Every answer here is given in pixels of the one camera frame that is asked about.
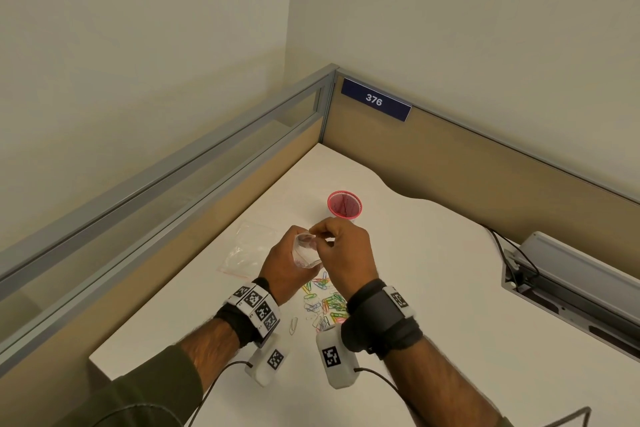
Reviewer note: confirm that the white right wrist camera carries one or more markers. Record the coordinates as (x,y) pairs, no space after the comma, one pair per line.
(335,356)

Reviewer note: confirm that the olive green sleeve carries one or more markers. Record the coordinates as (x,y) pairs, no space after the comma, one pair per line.
(135,391)

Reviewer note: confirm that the clear plastic cup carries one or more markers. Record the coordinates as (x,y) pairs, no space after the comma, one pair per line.
(306,251)

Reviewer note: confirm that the grey desk power box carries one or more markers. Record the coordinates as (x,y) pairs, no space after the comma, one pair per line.
(575,271)

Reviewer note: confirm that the blue number sign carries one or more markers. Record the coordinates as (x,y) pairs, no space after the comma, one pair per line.
(375,100)

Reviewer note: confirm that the grey framed glass partition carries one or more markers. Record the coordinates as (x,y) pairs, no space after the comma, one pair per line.
(165,186)

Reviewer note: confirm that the clear plastic bag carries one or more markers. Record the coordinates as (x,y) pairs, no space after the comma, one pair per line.
(247,249)

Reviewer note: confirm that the person's right hand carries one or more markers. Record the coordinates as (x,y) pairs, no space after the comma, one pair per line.
(352,256)

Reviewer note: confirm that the person's left hand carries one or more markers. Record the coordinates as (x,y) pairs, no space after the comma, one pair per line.
(280,271)

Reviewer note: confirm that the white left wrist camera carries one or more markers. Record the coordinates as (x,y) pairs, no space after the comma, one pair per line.
(267,361)

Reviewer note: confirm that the left wristband with marker tags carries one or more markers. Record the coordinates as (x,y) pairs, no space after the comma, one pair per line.
(255,304)

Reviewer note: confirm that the pile of coloured paper clips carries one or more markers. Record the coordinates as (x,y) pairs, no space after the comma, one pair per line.
(332,304)

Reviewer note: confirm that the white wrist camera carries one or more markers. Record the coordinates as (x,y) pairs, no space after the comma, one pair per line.
(335,356)
(267,361)

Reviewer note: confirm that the black right wristband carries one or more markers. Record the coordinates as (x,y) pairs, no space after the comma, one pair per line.
(380,321)

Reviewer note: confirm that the person's right forearm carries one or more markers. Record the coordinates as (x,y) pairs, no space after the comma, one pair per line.
(440,386)

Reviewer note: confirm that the person's left forearm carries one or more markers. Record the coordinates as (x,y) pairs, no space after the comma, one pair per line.
(210,351)

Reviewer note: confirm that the white cup with red rim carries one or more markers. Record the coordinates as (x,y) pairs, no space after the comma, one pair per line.
(345,204)

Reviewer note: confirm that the beige partition panel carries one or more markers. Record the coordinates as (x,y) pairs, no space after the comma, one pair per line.
(465,156)

